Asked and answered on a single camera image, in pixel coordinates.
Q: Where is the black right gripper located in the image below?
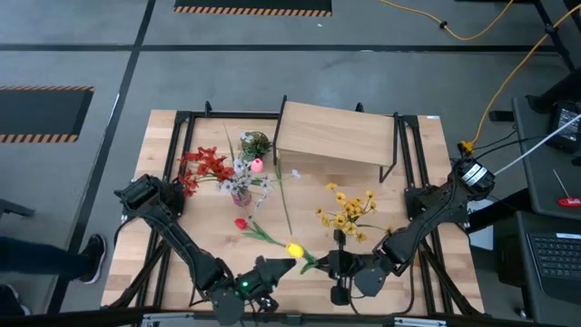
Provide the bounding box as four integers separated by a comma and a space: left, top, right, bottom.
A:
313, 229, 371, 306

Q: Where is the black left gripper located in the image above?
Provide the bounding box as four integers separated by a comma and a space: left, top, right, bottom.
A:
231, 256, 298, 314

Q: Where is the green potted succulent plant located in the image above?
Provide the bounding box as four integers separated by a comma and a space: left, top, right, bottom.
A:
240, 130, 273, 160

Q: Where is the black tripod stand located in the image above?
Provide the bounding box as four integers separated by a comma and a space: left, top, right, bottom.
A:
526, 0, 581, 115

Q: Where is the black keyboard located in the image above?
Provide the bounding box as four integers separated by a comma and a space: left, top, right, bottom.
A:
526, 232, 581, 304

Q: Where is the red handled screwdriver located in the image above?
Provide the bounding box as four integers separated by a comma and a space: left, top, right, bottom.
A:
552, 168, 581, 209

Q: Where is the white cable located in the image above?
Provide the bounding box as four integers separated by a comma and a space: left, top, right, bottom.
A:
493, 113, 581, 177

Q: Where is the black striped floor mat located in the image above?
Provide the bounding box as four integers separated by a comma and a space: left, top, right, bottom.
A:
173, 0, 333, 18
0, 84, 95, 144

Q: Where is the yellow artificial flower bunch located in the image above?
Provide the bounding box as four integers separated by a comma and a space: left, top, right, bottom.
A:
314, 182, 396, 244

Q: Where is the black side table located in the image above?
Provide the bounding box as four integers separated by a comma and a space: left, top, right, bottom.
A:
511, 93, 581, 222
492, 211, 581, 327

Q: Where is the grey chair base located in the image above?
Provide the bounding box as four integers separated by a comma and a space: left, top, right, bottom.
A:
0, 198, 36, 220

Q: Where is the yellow cable with black connector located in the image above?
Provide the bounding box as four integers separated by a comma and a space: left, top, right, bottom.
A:
379, 0, 517, 42

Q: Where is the black and silver crossbeam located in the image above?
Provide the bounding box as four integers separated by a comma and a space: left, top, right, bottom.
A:
0, 307, 581, 327

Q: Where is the wooden shelf with black legs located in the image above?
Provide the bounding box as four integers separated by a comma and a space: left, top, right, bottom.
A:
271, 94, 403, 184

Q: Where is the red artificial flower bunch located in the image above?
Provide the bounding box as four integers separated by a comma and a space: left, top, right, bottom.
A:
176, 144, 246, 201

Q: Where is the red artificial tulip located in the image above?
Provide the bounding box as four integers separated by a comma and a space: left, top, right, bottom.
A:
233, 217, 291, 249

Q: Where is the white paper sheet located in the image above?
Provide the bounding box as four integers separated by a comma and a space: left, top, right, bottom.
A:
467, 199, 495, 252

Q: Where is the yellow cable with yellow plug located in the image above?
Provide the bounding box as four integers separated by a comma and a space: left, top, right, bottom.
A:
460, 3, 581, 154

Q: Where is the yellow artificial tulip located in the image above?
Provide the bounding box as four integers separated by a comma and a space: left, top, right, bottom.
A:
285, 242, 320, 276

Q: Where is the black tablet screen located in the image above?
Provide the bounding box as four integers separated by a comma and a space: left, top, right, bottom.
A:
547, 100, 581, 154

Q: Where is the person's shoe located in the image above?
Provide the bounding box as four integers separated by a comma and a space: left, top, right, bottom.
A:
0, 283, 31, 318
79, 233, 107, 284

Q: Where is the purple ribbed glass vase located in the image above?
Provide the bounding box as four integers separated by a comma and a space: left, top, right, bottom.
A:
231, 189, 253, 208

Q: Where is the person's leg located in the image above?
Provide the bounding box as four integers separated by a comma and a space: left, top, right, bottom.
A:
0, 235, 92, 279

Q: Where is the white artificial flower bunch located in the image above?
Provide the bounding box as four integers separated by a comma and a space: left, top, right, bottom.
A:
216, 121, 302, 211

